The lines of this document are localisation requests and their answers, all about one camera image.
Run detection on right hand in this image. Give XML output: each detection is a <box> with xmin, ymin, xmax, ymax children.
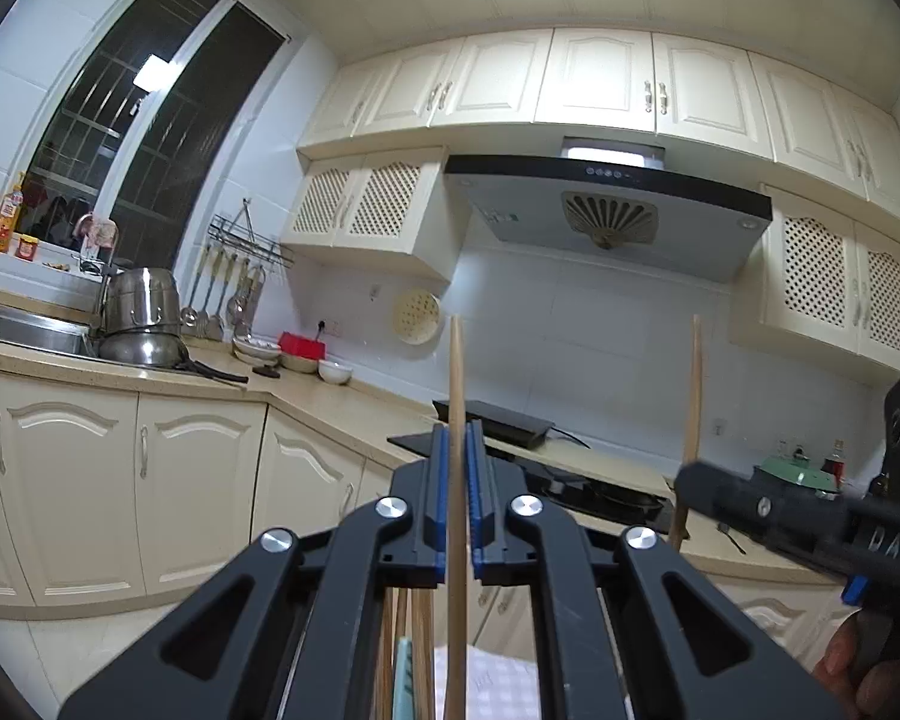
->
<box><xmin>811</xmin><ymin>614</ymin><xmax>900</xmax><ymax>718</ymax></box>

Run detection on green appliance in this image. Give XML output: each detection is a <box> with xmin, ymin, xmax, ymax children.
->
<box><xmin>752</xmin><ymin>455</ymin><xmax>839</xmax><ymax>496</ymax></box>

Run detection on light blue knife sheath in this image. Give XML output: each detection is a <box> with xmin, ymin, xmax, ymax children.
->
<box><xmin>391</xmin><ymin>637</ymin><xmax>416</xmax><ymax>720</ymax></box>

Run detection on black gas stove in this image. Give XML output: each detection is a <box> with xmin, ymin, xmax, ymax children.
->
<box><xmin>385</xmin><ymin>425</ymin><xmax>682</xmax><ymax>538</ymax></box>

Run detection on cream lower cabinets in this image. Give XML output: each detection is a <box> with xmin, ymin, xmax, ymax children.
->
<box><xmin>0</xmin><ymin>362</ymin><xmax>857</xmax><ymax>691</ymax></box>

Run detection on cream cabinets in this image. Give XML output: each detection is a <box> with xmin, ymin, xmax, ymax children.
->
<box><xmin>283</xmin><ymin>28</ymin><xmax>900</xmax><ymax>382</ymax></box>
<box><xmin>0</xmin><ymin>362</ymin><xmax>857</xmax><ymax>691</ymax></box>

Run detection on wooden chopstick on table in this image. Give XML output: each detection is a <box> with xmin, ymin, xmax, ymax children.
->
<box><xmin>443</xmin><ymin>316</ymin><xmax>468</xmax><ymax>720</ymax></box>
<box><xmin>668</xmin><ymin>314</ymin><xmax>704</xmax><ymax>551</ymax></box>

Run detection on black induction cooker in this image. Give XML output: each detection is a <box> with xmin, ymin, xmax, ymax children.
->
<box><xmin>464</xmin><ymin>400</ymin><xmax>554</xmax><ymax>450</ymax></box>

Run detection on cream upper cabinets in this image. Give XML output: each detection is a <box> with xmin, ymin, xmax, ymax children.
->
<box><xmin>283</xmin><ymin>28</ymin><xmax>900</xmax><ymax>382</ymax></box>

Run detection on white bowl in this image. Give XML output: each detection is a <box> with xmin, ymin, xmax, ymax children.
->
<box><xmin>318</xmin><ymin>359</ymin><xmax>352</xmax><ymax>385</ymax></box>

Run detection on red box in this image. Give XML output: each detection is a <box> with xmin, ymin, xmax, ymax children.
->
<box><xmin>278</xmin><ymin>332</ymin><xmax>326</xmax><ymax>361</ymax></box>

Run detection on stainless steel pots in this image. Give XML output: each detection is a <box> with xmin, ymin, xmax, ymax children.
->
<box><xmin>97</xmin><ymin>266</ymin><xmax>248</xmax><ymax>385</ymax></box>

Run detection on steel sink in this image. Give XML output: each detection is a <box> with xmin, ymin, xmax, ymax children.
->
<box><xmin>0</xmin><ymin>305</ymin><xmax>97</xmax><ymax>358</ymax></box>

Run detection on hanging utensil rack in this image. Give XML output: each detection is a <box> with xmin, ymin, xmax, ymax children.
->
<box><xmin>180</xmin><ymin>199</ymin><xmax>294</xmax><ymax>341</ymax></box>

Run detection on range hood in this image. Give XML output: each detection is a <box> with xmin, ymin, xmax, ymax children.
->
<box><xmin>445</xmin><ymin>154</ymin><xmax>772</xmax><ymax>283</ymax></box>

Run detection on orange bottle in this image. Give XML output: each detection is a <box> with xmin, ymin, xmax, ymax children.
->
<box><xmin>0</xmin><ymin>172</ymin><xmax>25</xmax><ymax>254</ymax></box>

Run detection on window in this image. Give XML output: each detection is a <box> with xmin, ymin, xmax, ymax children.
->
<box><xmin>16</xmin><ymin>0</ymin><xmax>286</xmax><ymax>268</ymax></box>

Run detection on round cream wall strainer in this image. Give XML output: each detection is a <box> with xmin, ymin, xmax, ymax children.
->
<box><xmin>391</xmin><ymin>288</ymin><xmax>442</xmax><ymax>346</ymax></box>

